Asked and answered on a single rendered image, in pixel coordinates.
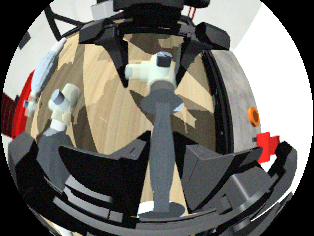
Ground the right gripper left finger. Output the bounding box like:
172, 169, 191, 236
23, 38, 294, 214
58, 130, 151, 217

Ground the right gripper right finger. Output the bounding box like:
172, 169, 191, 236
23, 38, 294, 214
172, 131, 263, 214

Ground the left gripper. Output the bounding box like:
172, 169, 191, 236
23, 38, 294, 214
78, 10, 230, 88

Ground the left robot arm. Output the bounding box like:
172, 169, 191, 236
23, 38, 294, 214
113, 0, 210, 19

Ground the red tray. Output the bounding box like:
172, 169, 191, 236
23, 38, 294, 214
12, 70, 35, 140

